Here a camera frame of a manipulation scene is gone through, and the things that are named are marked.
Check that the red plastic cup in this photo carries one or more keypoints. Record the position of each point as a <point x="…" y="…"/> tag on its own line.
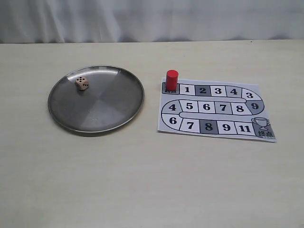
<point x="171" y="80"/>

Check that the wooden die with black pips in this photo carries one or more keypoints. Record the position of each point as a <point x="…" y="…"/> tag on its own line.
<point x="82" y="83"/>

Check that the round stainless steel plate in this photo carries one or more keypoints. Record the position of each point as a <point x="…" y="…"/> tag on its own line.
<point x="114" y="97"/>

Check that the paper number game board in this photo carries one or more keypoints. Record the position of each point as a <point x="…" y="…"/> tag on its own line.
<point x="215" y="109"/>

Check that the white backdrop curtain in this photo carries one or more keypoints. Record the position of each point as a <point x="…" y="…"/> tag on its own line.
<point x="76" y="21"/>

